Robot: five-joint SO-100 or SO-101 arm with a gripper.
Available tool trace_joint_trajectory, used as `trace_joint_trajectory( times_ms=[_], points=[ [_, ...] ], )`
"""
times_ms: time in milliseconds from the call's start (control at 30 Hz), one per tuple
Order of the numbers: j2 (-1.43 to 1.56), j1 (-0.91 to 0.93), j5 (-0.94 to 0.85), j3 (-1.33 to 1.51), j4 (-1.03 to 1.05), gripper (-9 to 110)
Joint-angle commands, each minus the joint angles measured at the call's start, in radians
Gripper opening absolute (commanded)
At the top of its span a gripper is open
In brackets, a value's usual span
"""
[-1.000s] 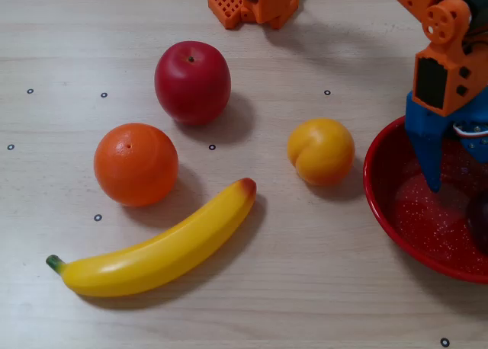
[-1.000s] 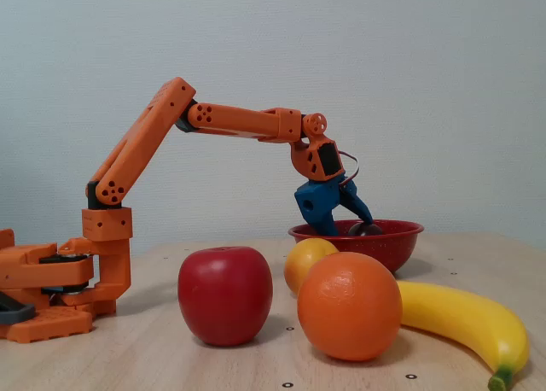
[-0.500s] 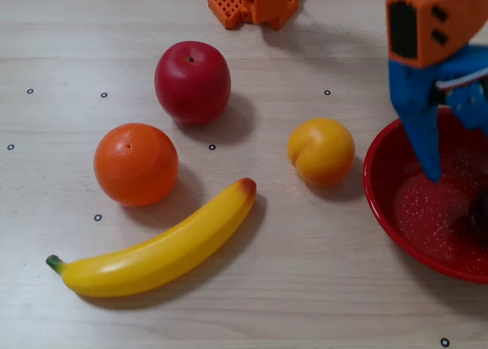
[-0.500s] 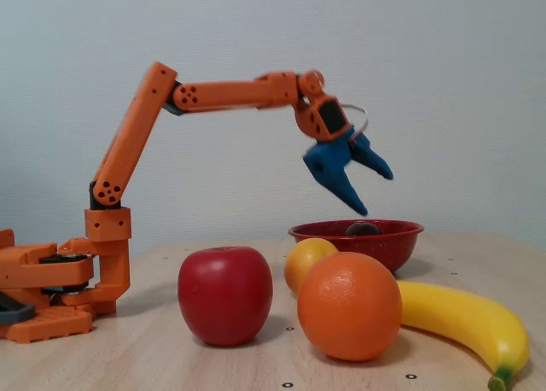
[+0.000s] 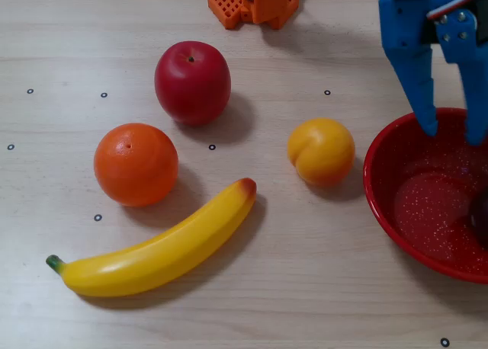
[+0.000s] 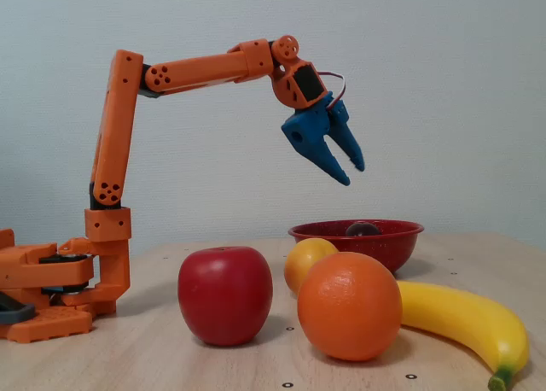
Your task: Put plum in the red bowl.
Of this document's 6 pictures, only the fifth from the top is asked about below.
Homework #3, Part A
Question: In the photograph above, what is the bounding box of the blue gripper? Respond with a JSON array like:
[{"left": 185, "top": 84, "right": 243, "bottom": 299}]
[{"left": 377, "top": 0, "right": 488, "bottom": 148}]

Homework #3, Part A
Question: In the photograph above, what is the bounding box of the red speckled bowl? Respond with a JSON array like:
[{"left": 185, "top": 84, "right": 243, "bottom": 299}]
[{"left": 362, "top": 107, "right": 488, "bottom": 286}]

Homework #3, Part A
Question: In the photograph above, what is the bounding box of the red apple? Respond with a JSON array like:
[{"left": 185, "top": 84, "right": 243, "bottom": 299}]
[{"left": 153, "top": 40, "right": 233, "bottom": 127}]

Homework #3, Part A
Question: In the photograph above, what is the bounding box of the orange fruit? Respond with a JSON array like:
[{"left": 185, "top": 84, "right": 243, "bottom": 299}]
[{"left": 93, "top": 122, "right": 180, "bottom": 208}]

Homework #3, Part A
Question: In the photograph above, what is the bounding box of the yellow banana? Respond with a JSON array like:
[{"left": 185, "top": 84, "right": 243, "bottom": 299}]
[{"left": 45, "top": 177, "right": 258, "bottom": 299}]

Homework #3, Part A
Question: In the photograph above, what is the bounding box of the red white servo cable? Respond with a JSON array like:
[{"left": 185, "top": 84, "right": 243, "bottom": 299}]
[{"left": 425, "top": 0, "right": 488, "bottom": 21}]

